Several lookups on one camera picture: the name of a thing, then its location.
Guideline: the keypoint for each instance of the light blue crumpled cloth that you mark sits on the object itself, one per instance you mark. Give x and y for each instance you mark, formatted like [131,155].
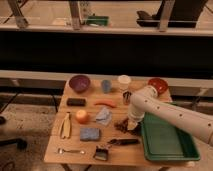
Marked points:
[104,116]

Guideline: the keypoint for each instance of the black handled brush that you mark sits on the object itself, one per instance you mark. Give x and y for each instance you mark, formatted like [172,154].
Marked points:
[122,142]

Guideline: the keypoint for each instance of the dark object on shelf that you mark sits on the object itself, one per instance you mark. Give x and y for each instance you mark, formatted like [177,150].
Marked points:
[185,14]

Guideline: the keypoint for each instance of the green box on shelf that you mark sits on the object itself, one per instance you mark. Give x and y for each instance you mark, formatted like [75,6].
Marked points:
[97,20]

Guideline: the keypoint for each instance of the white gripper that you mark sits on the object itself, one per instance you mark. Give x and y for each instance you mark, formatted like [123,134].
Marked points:
[135,117]

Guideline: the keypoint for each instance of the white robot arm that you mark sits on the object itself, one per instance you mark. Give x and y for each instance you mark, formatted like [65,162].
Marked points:
[198,124]

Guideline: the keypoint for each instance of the red bowl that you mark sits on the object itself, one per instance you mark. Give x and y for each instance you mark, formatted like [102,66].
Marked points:
[159,84]

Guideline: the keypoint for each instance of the blue sponge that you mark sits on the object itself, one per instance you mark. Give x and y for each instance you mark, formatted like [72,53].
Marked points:
[89,134]

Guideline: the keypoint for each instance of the green plastic tray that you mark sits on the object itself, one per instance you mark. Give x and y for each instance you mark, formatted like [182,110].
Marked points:
[164,142]

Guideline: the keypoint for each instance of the purple bowl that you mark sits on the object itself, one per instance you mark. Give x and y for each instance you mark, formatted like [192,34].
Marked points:
[79,83]

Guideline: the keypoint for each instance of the dark red grape bunch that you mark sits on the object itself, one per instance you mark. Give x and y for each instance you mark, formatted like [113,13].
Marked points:
[123,127]

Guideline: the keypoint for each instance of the white cup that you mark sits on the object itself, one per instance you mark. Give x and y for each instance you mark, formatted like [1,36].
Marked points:
[123,82]

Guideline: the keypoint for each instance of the yellow apple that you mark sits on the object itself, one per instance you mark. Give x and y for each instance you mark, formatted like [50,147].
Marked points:
[82,116]

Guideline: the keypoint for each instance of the black rectangular block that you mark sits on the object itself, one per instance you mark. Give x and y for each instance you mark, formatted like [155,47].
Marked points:
[76,102]

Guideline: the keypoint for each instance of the blue cup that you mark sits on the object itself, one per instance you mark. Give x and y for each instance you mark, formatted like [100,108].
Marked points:
[106,86]

